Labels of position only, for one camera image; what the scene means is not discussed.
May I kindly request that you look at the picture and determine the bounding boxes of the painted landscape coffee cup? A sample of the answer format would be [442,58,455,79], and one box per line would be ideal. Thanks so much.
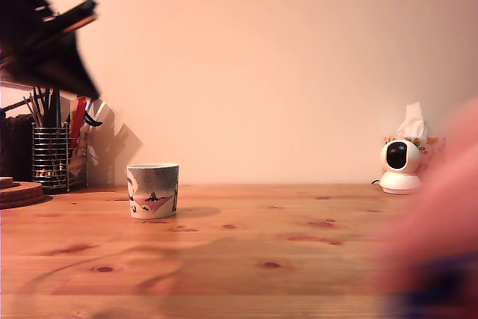
[125,163,181,220]

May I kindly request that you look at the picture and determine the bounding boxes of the person's hand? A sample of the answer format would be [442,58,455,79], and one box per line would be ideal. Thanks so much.
[374,98,478,298]

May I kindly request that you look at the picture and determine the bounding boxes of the dark wooden rod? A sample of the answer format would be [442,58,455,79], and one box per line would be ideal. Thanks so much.
[0,99,34,115]

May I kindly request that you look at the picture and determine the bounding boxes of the red packet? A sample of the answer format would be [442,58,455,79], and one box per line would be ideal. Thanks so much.
[69,96,89,148]

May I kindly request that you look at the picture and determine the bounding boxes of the white packet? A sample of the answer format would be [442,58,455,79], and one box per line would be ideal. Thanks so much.
[89,98,109,122]

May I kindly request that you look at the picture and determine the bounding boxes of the dark brown woven basket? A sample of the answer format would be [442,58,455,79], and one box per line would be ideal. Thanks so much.
[0,115,34,182]

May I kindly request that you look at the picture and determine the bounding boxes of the small cork coaster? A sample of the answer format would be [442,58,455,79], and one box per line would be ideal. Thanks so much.
[0,176,22,190]

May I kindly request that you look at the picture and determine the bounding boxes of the white tissue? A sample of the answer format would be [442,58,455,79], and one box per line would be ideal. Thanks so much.
[395,101,427,138]

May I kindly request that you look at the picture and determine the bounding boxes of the leaf print tissue box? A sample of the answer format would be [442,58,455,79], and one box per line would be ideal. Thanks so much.
[384,135,447,170]

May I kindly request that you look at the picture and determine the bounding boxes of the chrome wire utensil holder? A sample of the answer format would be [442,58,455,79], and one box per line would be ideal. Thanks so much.
[31,123,90,190]

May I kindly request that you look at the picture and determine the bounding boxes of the small white round camera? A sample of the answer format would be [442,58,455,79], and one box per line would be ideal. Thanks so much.
[379,138,422,196]

